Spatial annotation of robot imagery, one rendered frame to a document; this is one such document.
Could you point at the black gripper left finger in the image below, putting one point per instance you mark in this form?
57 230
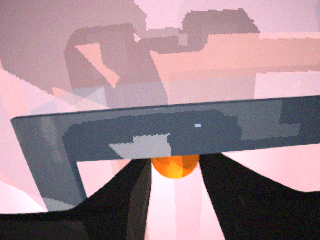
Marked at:
117 211

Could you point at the orange ball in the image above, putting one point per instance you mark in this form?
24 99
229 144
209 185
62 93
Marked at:
175 167

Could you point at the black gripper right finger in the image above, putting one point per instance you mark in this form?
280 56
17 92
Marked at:
251 206

